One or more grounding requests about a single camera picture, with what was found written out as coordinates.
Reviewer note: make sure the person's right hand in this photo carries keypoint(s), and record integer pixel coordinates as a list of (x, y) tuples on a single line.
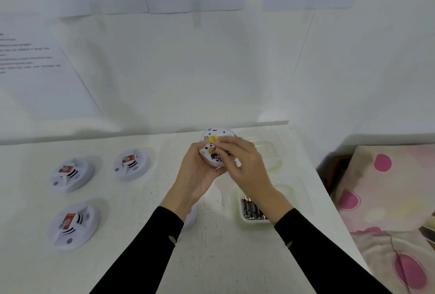
[(251, 175)]

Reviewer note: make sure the person's left hand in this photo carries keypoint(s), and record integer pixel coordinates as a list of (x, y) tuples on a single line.
[(192, 181)]

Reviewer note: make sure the blue battery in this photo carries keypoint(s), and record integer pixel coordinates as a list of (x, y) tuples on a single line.
[(215, 157)]

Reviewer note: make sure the heap of dark batteries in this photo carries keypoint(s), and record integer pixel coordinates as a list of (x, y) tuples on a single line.
[(251, 209)]

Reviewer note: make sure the white round smoke detector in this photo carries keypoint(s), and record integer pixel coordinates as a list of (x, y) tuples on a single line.
[(219, 131), (85, 234), (191, 219), (80, 180), (134, 173)]

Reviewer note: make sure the person's right forearm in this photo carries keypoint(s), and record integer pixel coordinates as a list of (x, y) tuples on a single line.
[(329, 259)]

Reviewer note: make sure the person's left forearm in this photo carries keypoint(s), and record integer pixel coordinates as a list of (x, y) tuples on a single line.
[(142, 259)]

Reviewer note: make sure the clear plastic container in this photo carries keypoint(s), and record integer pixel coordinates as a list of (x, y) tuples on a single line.
[(299, 195), (272, 154)]

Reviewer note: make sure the pink dotted pillow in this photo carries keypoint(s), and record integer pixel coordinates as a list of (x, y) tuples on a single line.
[(391, 185)]

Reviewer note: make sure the pink dotted bedsheet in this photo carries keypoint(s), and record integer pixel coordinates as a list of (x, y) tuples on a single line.
[(380, 259)]

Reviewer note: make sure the white paper with text lines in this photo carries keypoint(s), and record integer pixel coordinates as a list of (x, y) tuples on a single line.
[(44, 96)]

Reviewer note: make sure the brown patterned cloth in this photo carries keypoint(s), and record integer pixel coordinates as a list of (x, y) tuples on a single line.
[(430, 232)]

